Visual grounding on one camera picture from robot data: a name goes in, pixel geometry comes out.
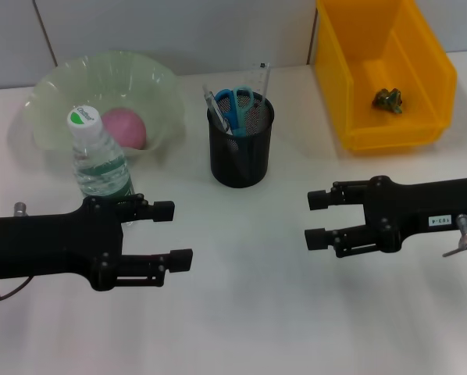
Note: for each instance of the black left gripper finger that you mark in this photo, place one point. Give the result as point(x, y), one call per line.
point(180, 261)

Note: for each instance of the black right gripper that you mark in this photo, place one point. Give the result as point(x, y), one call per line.
point(413, 215)

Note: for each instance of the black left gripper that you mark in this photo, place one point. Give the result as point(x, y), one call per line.
point(54, 246)

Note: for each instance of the clear green-label water bottle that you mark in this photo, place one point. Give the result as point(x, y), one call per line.
point(100, 172)

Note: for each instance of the pink peach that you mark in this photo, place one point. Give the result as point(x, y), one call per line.
point(128, 129)

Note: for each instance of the grey silver pen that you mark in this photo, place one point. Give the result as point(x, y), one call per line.
point(216, 109)

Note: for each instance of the blue scissors with sheath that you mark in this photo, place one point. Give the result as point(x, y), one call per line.
point(233, 113)

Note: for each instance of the transparent plastic ruler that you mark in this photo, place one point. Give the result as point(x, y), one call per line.
point(261, 82)

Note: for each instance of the black mesh pen holder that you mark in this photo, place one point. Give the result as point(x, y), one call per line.
point(241, 164)

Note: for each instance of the pale green glass fruit bowl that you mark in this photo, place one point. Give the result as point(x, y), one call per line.
point(100, 82)

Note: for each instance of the yellow plastic bin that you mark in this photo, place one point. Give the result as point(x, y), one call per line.
point(393, 51)

